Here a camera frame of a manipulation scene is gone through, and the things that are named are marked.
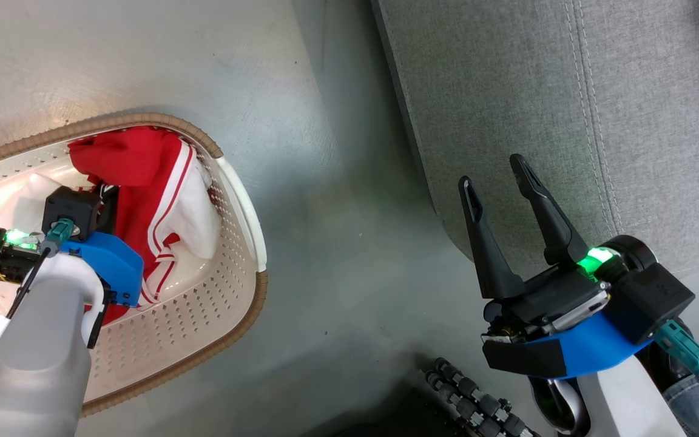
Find grey fabric sofa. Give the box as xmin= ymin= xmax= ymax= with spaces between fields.
xmin=371 ymin=0 xmax=699 ymax=281

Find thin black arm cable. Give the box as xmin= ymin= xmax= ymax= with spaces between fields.
xmin=0 ymin=245 xmax=54 ymax=402

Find teal right camera connector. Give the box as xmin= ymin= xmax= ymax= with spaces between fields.
xmin=653 ymin=319 xmax=699 ymax=390

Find red garment with white stripes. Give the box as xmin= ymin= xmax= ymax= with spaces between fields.
xmin=67 ymin=126 xmax=223 ymax=327

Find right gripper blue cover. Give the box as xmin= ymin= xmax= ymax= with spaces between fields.
xmin=458 ymin=153 xmax=658 ymax=381

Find white perforated laundry basket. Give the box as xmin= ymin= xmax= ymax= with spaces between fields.
xmin=0 ymin=112 xmax=269 ymax=418

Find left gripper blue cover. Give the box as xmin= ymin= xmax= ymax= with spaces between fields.
xmin=0 ymin=223 xmax=145 ymax=308

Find black ribbed roller wheel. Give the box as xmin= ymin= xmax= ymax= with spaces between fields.
xmin=425 ymin=357 xmax=536 ymax=437

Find teal camera connector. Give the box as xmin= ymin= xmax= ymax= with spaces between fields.
xmin=653 ymin=319 xmax=699 ymax=390
xmin=39 ymin=218 xmax=76 ymax=256

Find teal left camera connector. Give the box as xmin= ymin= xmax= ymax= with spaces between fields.
xmin=39 ymin=218 xmax=76 ymax=256

